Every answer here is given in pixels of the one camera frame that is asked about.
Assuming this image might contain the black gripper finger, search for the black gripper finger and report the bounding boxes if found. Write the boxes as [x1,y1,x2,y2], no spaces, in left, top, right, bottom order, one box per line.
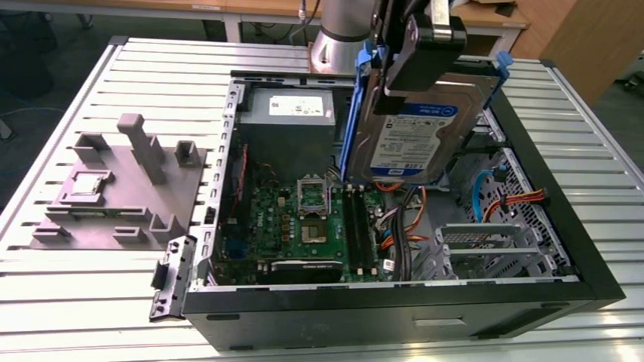
[371,13,469,115]

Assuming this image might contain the hard disk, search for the hard disk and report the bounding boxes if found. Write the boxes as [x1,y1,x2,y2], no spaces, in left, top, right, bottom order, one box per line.
[339,44,515,188]

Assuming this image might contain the silver metal disk bay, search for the silver metal disk bay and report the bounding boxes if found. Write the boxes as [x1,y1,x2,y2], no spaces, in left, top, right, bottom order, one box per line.
[425,222,575,282]

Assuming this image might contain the grey power supply unit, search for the grey power supply unit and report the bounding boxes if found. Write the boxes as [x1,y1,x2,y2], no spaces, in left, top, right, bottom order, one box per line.
[237,87,338,182]

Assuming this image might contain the wooden cabinet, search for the wooden cabinet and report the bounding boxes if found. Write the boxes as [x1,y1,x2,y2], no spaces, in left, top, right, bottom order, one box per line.
[511,0,644,107]

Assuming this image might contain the metal socket cover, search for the metal socket cover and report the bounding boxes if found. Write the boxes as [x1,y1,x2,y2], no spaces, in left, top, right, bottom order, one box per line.
[297,174,334,220]

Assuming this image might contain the black office chair base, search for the black office chair base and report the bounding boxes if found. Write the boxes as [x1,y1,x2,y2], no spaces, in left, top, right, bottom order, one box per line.
[617,56,644,94]

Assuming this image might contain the CPU socket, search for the CPU socket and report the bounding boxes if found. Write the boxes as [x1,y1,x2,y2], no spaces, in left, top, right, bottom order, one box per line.
[299,219,333,247]

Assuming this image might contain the green motherboard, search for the green motherboard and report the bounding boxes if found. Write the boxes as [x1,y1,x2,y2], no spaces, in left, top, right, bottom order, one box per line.
[214,176,399,284]

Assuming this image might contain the black graphics card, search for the black graphics card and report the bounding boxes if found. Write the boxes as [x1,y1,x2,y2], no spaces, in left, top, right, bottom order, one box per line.
[257,257,345,287]

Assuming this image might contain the black PC case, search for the black PC case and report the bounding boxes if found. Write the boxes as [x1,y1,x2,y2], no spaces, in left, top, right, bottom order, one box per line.
[183,69,627,352]

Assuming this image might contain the grey parts rack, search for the grey parts rack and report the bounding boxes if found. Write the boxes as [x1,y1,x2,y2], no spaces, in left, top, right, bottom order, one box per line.
[27,112,211,253]

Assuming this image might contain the silver CPU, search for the silver CPU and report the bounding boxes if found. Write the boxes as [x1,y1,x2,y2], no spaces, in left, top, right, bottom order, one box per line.
[70,177,102,197]

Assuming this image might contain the green RAM stick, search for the green RAM stick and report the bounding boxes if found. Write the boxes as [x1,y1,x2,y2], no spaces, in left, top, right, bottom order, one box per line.
[70,210,126,219]

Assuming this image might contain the long wooden desk white frame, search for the long wooden desk white frame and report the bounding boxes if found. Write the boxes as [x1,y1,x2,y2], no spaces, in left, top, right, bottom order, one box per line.
[221,0,533,57]

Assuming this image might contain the blue flat data wire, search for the blue flat data wire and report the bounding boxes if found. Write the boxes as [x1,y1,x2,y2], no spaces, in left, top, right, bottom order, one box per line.
[473,165,510,224]

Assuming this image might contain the orange wire bundle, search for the orange wire bundle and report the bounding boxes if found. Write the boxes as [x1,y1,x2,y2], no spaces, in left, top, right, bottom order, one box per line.
[375,183,429,250]

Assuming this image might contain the locking lever wire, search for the locking lever wire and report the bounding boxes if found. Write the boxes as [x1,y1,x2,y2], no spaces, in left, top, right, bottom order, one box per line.
[327,176,338,223]

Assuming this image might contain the coloured power wire with connectors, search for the coloured power wire with connectors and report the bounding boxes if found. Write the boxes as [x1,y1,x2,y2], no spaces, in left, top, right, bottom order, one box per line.
[486,188,551,223]

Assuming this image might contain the thin red wire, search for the thin red wire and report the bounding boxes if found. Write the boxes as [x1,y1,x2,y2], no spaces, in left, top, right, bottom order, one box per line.
[229,143,251,223]

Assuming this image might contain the black cable bundle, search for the black cable bundle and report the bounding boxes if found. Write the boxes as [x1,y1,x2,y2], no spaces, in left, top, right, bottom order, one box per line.
[393,146,505,282]

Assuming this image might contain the short wooden desk white frame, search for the short wooden desk white frame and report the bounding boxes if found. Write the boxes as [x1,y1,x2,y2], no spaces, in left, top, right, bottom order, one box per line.
[47,0,229,42]

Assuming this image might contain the grey hinged metal bracket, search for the grey hinged metal bracket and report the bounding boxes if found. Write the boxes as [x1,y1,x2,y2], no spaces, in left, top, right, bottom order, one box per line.
[150,234,199,322]

